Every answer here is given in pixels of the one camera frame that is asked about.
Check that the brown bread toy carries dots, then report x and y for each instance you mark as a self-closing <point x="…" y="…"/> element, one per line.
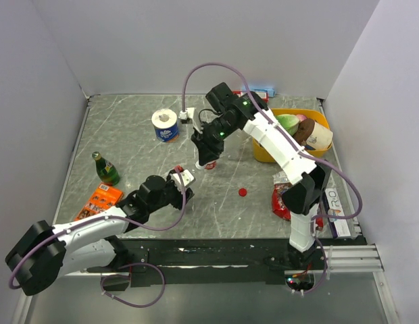
<point x="304" y="131"/>

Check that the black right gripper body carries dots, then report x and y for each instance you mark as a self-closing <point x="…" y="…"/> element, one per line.
<point x="217" y="131"/>

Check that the yellow plastic basket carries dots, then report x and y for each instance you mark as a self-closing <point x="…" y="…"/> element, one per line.
<point x="261" y="155"/>

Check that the toilet paper roll blue wrapper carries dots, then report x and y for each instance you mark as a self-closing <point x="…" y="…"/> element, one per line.
<point x="165" y="123"/>

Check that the red rectangular box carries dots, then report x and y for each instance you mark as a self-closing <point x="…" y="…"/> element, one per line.
<point x="263" y="95"/>

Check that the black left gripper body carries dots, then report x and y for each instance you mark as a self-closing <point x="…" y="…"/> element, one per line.
<point x="171" y="193"/>

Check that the clear plastic bottle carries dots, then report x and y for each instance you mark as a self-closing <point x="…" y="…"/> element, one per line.
<point x="198" y="166"/>

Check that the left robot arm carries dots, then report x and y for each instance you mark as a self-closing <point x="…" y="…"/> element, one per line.
<point x="46" y="252"/>

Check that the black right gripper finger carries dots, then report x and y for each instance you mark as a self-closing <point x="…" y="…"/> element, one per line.
<point x="197" y="140"/>
<point x="209" y="152"/>

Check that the green glass bottle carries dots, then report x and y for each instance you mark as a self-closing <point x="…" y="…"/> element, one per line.
<point x="106" y="171"/>

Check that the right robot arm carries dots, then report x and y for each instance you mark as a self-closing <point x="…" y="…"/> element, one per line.
<point x="251" y="114"/>

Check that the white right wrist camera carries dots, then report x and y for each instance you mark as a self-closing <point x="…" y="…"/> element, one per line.
<point x="191" y="115"/>

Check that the orange snack box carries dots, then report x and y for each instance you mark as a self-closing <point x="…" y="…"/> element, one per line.
<point x="103" y="198"/>

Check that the red snack bag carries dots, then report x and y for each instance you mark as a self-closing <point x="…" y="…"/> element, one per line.
<point x="281" y="185"/>

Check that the green lettuce toy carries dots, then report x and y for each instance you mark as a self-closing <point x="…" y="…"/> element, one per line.
<point x="289" y="122"/>

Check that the red label clear bottle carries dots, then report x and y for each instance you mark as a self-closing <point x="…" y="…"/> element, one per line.
<point x="210" y="165"/>

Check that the beige paper cup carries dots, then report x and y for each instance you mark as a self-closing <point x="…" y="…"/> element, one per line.
<point x="320" y="139"/>

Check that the blue packet behind box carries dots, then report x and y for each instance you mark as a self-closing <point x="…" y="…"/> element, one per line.
<point x="270" y="91"/>

